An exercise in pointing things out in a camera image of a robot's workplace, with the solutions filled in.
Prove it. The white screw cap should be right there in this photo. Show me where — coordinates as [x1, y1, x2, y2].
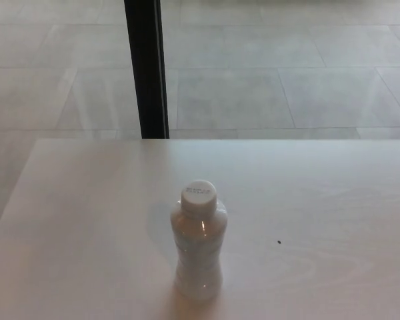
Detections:
[180, 179, 218, 213]

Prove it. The clear plastic bottle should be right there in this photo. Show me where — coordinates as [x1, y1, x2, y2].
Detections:
[169, 197, 228, 303]

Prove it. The black window frame post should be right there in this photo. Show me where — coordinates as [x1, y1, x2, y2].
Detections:
[123, 0, 171, 139]

